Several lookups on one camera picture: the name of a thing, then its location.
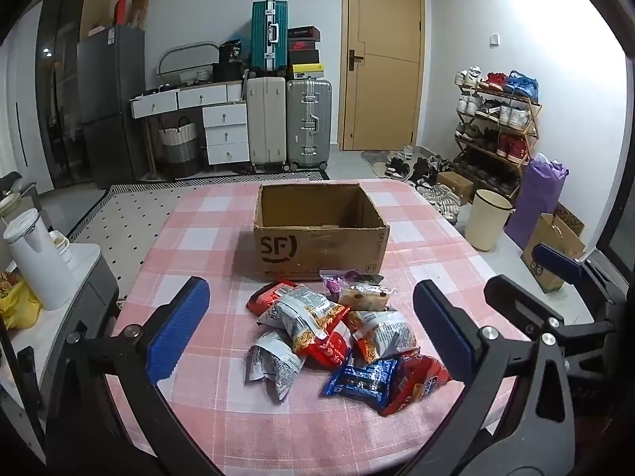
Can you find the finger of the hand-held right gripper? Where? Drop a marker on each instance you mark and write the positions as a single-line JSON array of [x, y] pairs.
[[558, 263], [521, 302]]

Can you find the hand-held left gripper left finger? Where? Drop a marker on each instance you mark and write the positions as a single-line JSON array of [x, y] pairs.
[[178, 327]]

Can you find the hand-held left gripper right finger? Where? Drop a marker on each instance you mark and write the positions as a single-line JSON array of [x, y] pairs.
[[444, 332]]

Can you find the silver orange snack packet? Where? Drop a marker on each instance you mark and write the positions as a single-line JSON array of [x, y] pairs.
[[384, 337], [273, 364], [310, 317]]

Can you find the clear cake packet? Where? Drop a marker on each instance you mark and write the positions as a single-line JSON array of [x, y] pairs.
[[367, 298]]

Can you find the red black-edged snack packet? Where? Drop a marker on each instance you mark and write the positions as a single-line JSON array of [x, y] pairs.
[[263, 297]]

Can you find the blue cookie packet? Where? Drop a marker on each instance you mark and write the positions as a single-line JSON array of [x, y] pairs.
[[359, 379]]

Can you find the purple candy bag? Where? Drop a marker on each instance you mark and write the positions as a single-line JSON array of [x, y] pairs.
[[342, 280]]

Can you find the brown paper bag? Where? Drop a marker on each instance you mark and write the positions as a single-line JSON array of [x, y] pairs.
[[550, 243]]

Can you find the purple gift bag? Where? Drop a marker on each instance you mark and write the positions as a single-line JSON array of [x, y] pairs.
[[536, 198]]

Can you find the pink checkered tablecloth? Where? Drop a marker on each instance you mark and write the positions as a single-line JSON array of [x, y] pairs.
[[208, 258]]

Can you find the cream waste bin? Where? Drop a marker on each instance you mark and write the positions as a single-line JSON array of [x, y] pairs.
[[486, 218]]

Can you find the grey side cabinet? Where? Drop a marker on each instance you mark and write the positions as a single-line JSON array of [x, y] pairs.
[[74, 307]]

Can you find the dotted rug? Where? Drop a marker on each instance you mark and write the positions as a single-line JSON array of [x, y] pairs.
[[124, 213]]

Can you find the small brown cardboard box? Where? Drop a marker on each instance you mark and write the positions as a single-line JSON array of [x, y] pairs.
[[456, 183]]

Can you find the wooden shoe rack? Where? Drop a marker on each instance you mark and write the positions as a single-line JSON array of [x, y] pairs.
[[533, 134]]

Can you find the white bowl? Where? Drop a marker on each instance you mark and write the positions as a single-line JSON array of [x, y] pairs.
[[62, 248]]

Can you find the pile of shoes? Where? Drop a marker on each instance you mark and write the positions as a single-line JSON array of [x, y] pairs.
[[431, 178]]

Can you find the rows of sneakers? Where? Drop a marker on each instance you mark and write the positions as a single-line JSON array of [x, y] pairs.
[[516, 114]]

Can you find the white kettle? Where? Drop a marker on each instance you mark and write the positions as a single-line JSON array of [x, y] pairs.
[[37, 263]]

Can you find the yellow plastic bag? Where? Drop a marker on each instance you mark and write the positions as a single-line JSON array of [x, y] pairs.
[[17, 302]]

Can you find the woven laundry basket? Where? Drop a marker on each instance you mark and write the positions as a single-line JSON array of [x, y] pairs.
[[177, 146]]

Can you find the grey door mat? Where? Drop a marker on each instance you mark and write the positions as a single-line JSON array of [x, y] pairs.
[[374, 158]]

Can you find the white drawer unit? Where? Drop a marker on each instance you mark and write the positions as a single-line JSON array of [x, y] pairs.
[[225, 134]]

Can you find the beige suitcase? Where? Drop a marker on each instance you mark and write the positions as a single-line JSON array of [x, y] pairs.
[[265, 119]]

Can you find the white dressing table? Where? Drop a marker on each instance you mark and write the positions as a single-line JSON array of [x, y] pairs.
[[178, 99]]

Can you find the grey refrigerator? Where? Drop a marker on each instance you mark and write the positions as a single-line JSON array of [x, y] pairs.
[[111, 104]]

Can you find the silver suitcase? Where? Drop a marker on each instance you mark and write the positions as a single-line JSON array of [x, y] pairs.
[[308, 124]]

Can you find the black bag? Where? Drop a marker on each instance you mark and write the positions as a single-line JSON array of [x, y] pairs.
[[230, 72]]

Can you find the wooden door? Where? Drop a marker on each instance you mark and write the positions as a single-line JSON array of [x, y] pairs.
[[382, 59]]

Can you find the arched mirror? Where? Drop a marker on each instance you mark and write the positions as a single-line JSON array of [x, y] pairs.
[[188, 57]]

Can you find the dark glass cabinet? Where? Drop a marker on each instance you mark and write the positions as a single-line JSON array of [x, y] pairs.
[[59, 84]]

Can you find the black carton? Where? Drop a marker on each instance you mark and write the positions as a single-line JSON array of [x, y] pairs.
[[230, 50]]

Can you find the teal suitcase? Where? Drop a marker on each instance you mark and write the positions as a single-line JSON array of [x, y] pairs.
[[268, 34]]

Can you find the red shoe box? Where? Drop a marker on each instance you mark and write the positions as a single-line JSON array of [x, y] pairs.
[[303, 45]]

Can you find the black orange shoe box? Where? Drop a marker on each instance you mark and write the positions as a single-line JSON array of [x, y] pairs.
[[303, 33]]

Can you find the flat brown cardboard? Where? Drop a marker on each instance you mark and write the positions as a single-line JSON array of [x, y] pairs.
[[140, 10]]

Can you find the red paper bag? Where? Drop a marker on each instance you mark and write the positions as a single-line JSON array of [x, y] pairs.
[[120, 10]]

